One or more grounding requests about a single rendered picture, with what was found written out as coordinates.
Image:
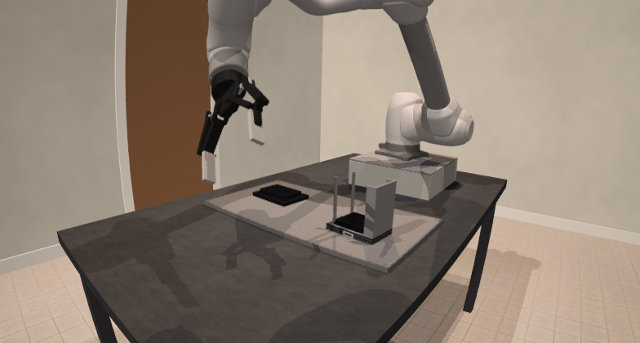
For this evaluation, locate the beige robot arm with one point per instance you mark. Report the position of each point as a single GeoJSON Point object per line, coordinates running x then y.
{"type": "Point", "coordinates": [440, 121]}

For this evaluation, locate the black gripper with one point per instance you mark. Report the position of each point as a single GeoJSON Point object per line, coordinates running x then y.
{"type": "Point", "coordinates": [227, 89]}

